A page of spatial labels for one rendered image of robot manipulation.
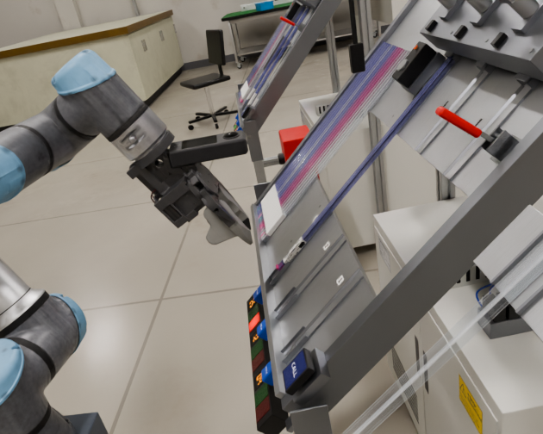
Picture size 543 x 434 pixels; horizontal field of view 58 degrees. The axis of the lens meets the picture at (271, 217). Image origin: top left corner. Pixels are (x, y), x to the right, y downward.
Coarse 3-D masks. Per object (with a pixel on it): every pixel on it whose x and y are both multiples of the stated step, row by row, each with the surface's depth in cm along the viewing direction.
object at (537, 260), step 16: (528, 256) 39; (512, 272) 39; (528, 272) 38; (496, 288) 40; (512, 288) 39; (480, 304) 40; (496, 304) 39; (464, 320) 41; (480, 320) 40; (448, 336) 41; (464, 336) 40; (432, 352) 42; (448, 352) 41; (416, 368) 43; (432, 368) 42; (400, 384) 43; (416, 384) 42; (384, 400) 44; (400, 400) 43; (368, 416) 45; (384, 416) 44; (352, 432) 45; (368, 432) 45
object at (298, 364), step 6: (300, 354) 66; (294, 360) 66; (300, 360) 65; (288, 366) 67; (294, 366) 65; (300, 366) 64; (288, 372) 66; (294, 372) 65; (300, 372) 64; (288, 378) 65; (294, 378) 64; (288, 384) 64
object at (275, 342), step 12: (252, 204) 129; (252, 216) 124; (264, 252) 107; (264, 264) 102; (264, 276) 97; (264, 288) 93; (264, 300) 91; (264, 312) 88; (276, 312) 88; (276, 324) 85; (276, 336) 82; (276, 348) 79; (276, 360) 76; (276, 372) 73; (276, 384) 72; (276, 396) 70
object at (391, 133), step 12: (444, 72) 82; (432, 84) 83; (420, 96) 83; (408, 108) 85; (396, 120) 86; (396, 132) 86; (384, 144) 86; (372, 156) 87; (360, 168) 88; (348, 180) 90; (336, 204) 91; (324, 216) 91; (312, 228) 92
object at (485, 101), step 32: (416, 32) 102; (384, 96) 98; (448, 96) 78; (480, 96) 70; (512, 96) 64; (416, 128) 81; (448, 128) 73; (480, 128) 66; (512, 128) 61; (448, 160) 68; (480, 160) 63
